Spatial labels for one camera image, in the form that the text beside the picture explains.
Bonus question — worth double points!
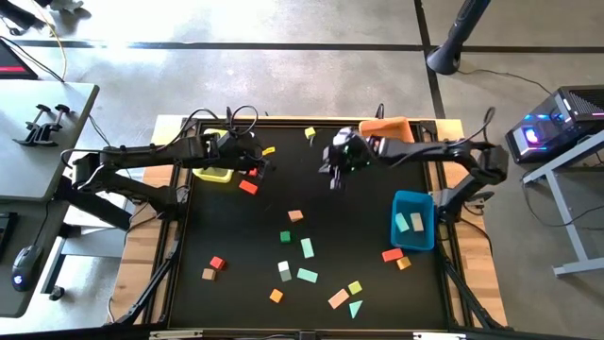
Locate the yellow cable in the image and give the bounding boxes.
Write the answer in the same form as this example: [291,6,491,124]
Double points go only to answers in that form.
[27,0,68,82]

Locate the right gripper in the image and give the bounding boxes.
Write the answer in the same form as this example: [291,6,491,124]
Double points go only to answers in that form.
[319,126,378,191]

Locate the yellow plastic bin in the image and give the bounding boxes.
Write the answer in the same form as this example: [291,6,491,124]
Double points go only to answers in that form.
[192,127,235,184]

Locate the grey table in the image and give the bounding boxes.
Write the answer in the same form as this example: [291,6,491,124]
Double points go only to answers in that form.
[0,79,100,204]

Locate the salmon long block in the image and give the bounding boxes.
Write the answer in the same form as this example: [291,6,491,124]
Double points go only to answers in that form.
[327,288,351,311]

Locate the light grey desk frame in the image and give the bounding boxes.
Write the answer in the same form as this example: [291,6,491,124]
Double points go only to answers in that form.
[521,129,604,279]

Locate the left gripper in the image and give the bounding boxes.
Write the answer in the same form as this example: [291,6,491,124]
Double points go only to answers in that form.
[214,131,274,184]

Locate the black desk foot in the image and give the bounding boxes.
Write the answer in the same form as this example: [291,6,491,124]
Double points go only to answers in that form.
[55,177,133,231]

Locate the silver aluminium rail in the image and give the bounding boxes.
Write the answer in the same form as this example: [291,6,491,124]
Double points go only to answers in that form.
[413,332,466,340]
[149,330,204,340]

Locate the black table clamp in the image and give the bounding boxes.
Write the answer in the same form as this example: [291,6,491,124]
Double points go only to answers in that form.
[12,103,52,146]
[32,104,72,147]

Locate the black computer mouse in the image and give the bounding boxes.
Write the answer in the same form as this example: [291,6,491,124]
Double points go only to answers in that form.
[10,244,44,293]

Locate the blue plastic bin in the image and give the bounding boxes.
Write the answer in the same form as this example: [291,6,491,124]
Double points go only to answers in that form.
[390,190,436,252]

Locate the dark grey desk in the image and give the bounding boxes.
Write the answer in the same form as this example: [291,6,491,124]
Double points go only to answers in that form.
[0,200,70,318]

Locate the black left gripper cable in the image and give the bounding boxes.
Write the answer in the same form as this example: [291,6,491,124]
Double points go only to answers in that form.
[181,104,260,143]

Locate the black laptop with red stripe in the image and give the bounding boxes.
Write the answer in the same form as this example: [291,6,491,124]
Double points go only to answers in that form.
[0,39,40,81]

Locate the black right arm cable loop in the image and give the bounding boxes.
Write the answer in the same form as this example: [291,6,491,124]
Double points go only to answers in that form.
[471,106,496,143]

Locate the grey desk base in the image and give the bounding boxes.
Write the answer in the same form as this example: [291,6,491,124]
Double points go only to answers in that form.
[41,226,127,297]

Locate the person's shoe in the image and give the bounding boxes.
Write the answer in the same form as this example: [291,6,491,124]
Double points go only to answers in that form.
[49,0,86,13]

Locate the black floor stand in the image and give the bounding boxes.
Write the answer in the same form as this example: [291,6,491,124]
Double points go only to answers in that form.
[426,0,493,77]

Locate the computer tower with lights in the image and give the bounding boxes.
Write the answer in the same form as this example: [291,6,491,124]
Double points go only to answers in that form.
[504,84,604,165]

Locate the black keyboard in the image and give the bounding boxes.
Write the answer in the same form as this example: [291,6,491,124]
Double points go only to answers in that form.
[0,211,19,262]

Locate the orange plastic bin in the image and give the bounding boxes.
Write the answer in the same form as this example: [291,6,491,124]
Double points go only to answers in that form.
[358,115,416,145]

